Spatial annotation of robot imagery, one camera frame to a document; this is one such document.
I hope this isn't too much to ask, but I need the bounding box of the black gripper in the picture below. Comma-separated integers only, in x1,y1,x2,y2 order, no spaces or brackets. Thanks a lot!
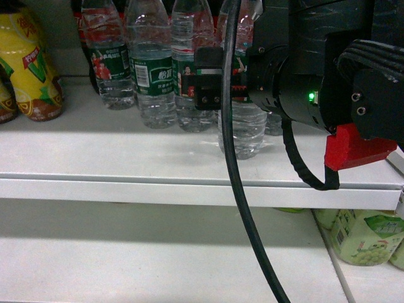
194,1,331,132

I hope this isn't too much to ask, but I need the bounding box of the clear water bottle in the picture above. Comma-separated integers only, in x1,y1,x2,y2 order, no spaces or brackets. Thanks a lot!
232,1,266,160

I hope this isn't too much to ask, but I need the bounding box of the middle water bottle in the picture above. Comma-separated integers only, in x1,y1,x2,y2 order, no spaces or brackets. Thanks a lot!
171,0,214,133

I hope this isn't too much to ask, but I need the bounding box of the barcode label water bottle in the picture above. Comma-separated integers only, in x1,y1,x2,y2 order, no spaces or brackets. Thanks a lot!
124,1,176,129

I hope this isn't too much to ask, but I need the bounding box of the right rear water bottle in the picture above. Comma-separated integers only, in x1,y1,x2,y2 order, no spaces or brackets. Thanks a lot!
265,112,283,136

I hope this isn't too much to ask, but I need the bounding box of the far left water bottle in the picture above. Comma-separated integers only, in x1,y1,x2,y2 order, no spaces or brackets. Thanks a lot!
81,1,135,110

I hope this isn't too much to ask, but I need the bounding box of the white metal shelf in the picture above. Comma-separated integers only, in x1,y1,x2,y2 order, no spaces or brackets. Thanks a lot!
1,76,403,210

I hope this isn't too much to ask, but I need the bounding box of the rear cola bottle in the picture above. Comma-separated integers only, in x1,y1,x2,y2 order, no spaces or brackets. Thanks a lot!
70,0,99,94

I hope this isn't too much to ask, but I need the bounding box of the yellow lemon tea bottle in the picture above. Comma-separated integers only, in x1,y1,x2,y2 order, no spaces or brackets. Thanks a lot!
1,10,64,122

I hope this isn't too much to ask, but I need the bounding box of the rear green drink bottle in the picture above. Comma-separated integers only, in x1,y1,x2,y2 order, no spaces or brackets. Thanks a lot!
314,209,339,230

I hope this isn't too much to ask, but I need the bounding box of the green grape drink bottle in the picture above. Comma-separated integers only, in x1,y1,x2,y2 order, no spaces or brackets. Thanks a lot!
330,209,403,266

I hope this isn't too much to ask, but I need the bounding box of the thick black cable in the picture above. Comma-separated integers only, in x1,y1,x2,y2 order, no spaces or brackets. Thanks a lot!
219,0,292,303

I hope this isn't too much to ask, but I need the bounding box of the red plastic mount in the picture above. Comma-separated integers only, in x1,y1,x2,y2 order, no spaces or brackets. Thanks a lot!
324,123,398,171

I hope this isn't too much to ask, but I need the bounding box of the braided black cable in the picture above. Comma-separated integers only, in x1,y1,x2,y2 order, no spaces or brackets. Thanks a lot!
281,121,341,192

